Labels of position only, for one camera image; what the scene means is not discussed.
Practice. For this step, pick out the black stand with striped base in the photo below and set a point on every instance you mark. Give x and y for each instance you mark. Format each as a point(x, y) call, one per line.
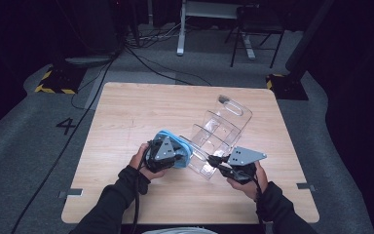
point(290, 86)

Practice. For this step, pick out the white metal desk frame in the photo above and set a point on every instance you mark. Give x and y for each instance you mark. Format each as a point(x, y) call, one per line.
point(181, 35)

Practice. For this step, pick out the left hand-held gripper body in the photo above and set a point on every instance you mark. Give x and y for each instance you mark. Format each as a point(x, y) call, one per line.
point(164, 154)

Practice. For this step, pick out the person's right hand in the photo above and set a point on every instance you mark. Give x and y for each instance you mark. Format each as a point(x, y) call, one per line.
point(250, 188)

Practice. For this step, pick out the grey flat floor plate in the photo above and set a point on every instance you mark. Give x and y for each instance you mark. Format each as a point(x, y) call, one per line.
point(87, 60)

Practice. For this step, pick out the blue knitted cloth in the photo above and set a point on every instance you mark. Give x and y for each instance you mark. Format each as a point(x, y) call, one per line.
point(183, 156)

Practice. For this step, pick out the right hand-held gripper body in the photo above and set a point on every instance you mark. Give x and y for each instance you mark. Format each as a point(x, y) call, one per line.
point(243, 162)

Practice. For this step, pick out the person's white garment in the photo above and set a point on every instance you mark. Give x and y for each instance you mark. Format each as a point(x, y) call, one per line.
point(180, 231)

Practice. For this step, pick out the grey tape strip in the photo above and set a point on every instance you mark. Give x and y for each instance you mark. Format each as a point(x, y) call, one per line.
point(306, 186)
point(70, 192)

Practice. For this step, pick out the black metal chair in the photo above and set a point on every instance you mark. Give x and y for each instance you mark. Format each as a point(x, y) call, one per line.
point(259, 22)

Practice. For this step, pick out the clear acrylic divided organizer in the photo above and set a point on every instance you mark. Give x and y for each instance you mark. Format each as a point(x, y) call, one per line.
point(220, 130)

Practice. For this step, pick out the black yellow-striped floor base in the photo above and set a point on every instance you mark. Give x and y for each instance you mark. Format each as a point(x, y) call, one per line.
point(60, 81)

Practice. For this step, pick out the person's left hand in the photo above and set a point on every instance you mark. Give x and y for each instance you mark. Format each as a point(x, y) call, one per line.
point(136, 161)

